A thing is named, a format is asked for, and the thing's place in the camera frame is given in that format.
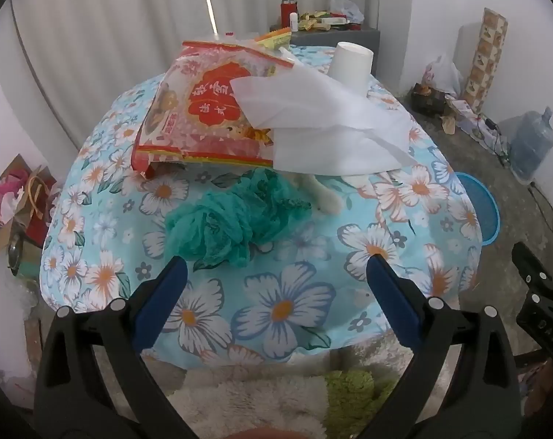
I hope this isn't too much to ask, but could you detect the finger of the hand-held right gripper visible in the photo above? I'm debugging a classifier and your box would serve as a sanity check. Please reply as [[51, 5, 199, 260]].
[[511, 241, 553, 303]]

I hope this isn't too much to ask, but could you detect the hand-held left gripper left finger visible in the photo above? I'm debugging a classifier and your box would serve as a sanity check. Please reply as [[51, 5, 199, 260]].
[[33, 256, 199, 439]]

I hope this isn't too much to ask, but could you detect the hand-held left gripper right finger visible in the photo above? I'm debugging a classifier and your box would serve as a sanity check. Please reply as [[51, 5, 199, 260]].
[[359, 256, 522, 439]]

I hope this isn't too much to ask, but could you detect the blue plastic wastebasket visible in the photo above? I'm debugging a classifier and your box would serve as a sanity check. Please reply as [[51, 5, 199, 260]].
[[452, 171, 501, 247]]

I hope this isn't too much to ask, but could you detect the green mesh net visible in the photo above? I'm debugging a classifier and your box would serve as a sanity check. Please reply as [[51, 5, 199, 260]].
[[164, 168, 313, 270]]

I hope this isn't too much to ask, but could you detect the white tissue paper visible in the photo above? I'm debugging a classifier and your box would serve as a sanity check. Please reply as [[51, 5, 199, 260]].
[[229, 61, 419, 177]]

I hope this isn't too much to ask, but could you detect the red snack bag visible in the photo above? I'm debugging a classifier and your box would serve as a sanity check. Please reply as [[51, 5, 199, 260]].
[[132, 40, 300, 179]]

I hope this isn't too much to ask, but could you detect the blue water jug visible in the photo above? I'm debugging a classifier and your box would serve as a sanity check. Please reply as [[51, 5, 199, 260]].
[[509, 106, 553, 184]]

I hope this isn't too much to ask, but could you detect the floral blue tablecloth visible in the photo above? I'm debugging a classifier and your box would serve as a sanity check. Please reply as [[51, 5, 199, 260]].
[[39, 43, 484, 369]]

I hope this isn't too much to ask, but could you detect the white fluffy rug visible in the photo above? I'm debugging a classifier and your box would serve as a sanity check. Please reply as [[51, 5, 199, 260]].
[[167, 366, 332, 439]]

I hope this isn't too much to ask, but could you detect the brown paper bag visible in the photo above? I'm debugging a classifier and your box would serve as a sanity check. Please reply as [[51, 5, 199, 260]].
[[0, 153, 57, 248]]

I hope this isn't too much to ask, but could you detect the pink crumpled paper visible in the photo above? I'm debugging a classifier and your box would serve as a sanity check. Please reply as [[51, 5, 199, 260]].
[[0, 171, 27, 220]]

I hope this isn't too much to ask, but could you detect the dark box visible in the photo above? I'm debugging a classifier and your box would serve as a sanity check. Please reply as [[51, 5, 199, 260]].
[[411, 83, 448, 115]]

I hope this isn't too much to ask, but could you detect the white plastic bag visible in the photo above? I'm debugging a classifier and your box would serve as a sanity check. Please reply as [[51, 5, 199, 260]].
[[423, 54, 462, 99]]

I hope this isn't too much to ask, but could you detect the white flat panel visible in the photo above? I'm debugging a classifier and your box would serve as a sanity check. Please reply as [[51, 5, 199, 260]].
[[455, 23, 483, 78]]

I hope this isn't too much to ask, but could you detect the white paper cup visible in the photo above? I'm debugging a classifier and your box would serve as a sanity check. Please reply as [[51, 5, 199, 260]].
[[328, 41, 374, 92]]

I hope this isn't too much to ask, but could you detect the grey cabinet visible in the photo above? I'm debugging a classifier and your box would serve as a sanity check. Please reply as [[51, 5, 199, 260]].
[[271, 25, 381, 49]]

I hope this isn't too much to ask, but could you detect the white curtain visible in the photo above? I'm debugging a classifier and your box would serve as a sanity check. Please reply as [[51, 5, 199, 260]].
[[11, 0, 380, 147]]

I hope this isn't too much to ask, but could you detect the yellow snack packet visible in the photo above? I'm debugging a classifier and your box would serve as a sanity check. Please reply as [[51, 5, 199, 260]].
[[253, 26, 293, 51]]

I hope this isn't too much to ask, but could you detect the clear plastic bag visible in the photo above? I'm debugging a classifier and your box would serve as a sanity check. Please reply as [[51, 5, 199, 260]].
[[329, 0, 365, 23]]

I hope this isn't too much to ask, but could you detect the red thermos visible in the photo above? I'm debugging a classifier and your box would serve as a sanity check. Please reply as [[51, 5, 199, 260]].
[[280, 0, 298, 28]]

